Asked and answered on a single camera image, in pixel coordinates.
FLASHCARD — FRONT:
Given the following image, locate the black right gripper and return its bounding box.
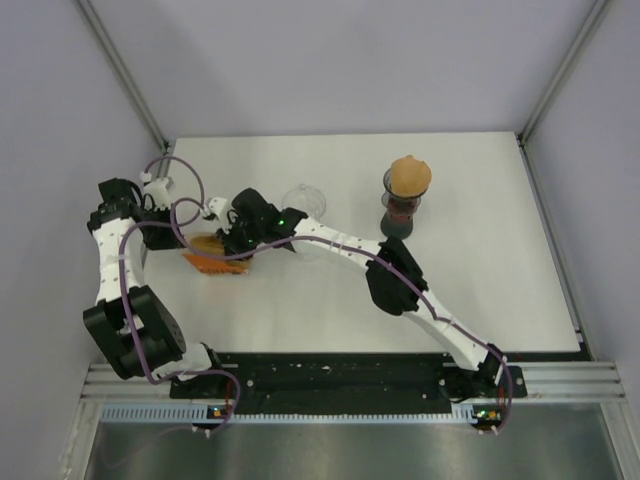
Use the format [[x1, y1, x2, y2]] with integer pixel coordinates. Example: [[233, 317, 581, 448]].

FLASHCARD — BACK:
[[215, 217, 265, 264]]

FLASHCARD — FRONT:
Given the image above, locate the orange coffee filter box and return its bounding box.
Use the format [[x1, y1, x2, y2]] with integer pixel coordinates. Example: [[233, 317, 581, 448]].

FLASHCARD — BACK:
[[183, 253, 252, 275]]

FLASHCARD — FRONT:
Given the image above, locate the glass carafe with cork band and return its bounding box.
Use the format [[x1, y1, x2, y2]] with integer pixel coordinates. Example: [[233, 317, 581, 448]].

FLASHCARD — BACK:
[[280, 183, 329, 264]]

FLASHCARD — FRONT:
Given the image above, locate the smoky transparent plastic coffee dripper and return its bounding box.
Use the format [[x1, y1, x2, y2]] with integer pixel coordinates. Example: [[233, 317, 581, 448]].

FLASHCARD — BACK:
[[381, 168, 431, 212]]

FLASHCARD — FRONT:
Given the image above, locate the brown paper coffee filter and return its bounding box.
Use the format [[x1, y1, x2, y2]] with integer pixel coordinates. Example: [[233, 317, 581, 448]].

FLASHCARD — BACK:
[[391, 155, 432, 181]]

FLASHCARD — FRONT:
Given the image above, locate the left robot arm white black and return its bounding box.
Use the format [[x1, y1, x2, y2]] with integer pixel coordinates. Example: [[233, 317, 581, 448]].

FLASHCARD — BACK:
[[83, 174, 227, 397]]

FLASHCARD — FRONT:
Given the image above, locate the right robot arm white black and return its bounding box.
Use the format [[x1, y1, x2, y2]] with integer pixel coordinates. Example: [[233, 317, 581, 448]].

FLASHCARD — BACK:
[[205, 188, 513, 396]]

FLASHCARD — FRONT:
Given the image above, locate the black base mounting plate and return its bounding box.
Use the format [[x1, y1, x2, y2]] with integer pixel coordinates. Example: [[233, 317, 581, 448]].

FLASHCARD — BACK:
[[170, 353, 527, 415]]

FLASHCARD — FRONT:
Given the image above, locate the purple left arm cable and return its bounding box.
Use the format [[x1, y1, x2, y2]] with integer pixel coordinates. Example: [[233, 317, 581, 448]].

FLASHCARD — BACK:
[[118, 155, 241, 436]]

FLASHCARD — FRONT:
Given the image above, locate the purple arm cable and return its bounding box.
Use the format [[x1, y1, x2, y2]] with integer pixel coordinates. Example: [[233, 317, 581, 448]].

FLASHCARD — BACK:
[[169, 197, 511, 434], [118, 155, 241, 436]]

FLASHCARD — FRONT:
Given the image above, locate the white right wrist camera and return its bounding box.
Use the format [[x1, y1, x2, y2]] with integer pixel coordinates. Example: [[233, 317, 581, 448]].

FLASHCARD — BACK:
[[201, 197, 232, 224]]

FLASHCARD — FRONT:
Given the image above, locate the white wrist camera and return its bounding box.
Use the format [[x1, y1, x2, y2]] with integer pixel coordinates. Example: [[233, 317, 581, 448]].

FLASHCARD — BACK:
[[201, 197, 232, 224], [140, 172, 174, 211]]

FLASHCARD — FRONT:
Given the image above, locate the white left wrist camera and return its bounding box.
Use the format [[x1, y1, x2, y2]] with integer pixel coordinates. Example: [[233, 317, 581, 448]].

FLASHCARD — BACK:
[[140, 172, 174, 211]]

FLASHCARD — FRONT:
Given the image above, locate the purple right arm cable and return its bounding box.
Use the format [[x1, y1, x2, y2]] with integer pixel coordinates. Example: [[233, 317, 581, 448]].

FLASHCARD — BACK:
[[169, 197, 511, 434]]

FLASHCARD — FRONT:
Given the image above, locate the aluminium frame post left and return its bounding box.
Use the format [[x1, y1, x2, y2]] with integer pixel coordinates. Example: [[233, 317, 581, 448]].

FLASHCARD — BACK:
[[73, 0, 170, 153]]

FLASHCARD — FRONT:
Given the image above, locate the aluminium frame post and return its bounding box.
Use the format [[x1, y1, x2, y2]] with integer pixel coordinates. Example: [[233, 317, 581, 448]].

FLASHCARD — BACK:
[[516, 0, 615, 149], [73, 0, 170, 153]]

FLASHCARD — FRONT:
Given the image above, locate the aluminium frame rail front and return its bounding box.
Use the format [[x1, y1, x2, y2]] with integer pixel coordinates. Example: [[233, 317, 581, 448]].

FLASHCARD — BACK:
[[80, 362, 627, 404]]

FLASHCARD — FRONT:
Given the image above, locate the grey slotted cable duct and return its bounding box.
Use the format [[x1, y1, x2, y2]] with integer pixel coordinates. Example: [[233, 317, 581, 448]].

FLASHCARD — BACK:
[[100, 403, 502, 426]]

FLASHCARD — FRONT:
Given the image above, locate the aluminium frame post right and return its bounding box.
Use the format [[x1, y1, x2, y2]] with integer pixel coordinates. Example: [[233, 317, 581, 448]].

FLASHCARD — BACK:
[[516, 0, 615, 149]]

